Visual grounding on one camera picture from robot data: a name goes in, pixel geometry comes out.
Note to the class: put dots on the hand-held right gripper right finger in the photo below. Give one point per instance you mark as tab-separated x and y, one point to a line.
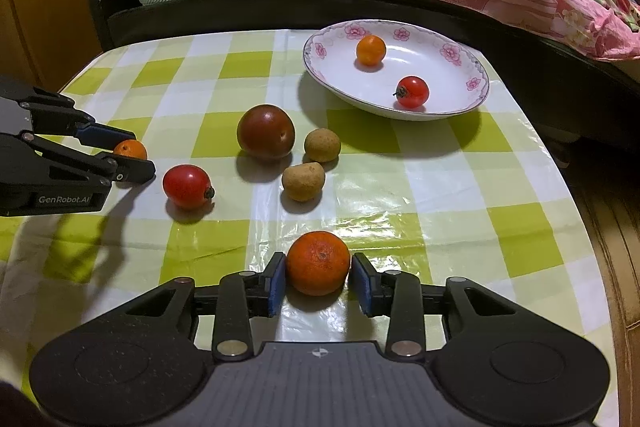
361	289

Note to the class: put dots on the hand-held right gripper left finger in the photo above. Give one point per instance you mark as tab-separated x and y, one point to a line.
276	287

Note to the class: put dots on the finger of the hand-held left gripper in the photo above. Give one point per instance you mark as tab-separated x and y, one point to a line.
132	171
102	134

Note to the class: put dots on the small orange kumquat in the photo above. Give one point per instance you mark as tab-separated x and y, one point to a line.
132	149

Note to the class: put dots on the small orange tomato underneath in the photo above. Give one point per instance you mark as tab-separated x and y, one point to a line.
318	263

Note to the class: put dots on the brown round longan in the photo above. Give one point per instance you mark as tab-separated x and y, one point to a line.
302	181
322	145

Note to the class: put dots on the dark red cherry tomato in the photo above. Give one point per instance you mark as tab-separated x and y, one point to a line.
265	132

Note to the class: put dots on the white floral plate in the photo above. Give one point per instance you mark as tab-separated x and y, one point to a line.
430	52

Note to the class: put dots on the green white checkered tablecloth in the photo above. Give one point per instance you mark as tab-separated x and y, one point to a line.
400	187

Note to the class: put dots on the orange cherry tomato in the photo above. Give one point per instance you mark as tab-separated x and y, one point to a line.
370	50

